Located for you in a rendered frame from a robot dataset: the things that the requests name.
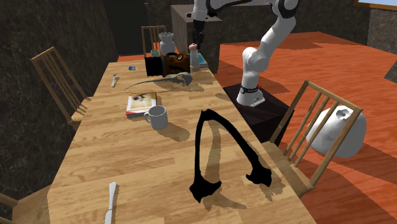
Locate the dark robot stand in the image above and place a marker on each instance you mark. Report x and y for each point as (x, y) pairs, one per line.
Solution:
(266, 113)

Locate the white mug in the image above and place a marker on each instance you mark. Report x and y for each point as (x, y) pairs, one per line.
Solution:
(158, 118)

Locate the white ruffled vase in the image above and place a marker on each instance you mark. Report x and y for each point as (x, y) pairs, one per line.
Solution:
(167, 45)

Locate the white pepper mill brown top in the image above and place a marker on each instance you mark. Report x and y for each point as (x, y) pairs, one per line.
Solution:
(194, 59)

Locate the small green cup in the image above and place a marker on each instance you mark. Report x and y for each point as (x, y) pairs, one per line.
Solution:
(154, 52)

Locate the brown case with dial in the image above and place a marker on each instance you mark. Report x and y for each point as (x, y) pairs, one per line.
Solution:
(176, 64)

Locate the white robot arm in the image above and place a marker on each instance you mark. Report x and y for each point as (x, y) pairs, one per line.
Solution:
(252, 59)

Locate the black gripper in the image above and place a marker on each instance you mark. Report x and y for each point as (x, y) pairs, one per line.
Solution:
(198, 31)

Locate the wooden slat-back chair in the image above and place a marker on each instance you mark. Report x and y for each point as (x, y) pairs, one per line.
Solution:
(28, 208)
(77, 115)
(144, 40)
(287, 167)

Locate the black box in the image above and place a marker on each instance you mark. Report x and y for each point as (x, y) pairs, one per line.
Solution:
(154, 65)

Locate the white table knife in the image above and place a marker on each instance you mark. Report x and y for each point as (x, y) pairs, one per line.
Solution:
(110, 201)

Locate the wooden dining table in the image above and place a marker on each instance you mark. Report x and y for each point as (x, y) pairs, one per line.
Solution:
(130, 149)

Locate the black arch-shaped bone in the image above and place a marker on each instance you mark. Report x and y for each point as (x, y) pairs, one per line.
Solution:
(198, 149)

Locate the large white round jug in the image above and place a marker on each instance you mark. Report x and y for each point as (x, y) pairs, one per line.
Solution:
(339, 136)

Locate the grey bird skull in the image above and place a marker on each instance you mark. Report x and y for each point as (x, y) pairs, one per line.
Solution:
(173, 80)

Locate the grey stone cabinet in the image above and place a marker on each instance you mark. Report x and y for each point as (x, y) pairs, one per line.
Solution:
(181, 28)

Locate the light blue book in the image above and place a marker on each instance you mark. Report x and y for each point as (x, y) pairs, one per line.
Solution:
(203, 62)

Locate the book with pale cover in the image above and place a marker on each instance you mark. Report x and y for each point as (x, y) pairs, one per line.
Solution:
(141, 104)

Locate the wood-framed window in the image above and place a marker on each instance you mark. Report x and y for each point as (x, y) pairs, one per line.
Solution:
(375, 4)

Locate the small blue card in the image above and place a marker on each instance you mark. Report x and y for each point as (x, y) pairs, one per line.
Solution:
(131, 68)

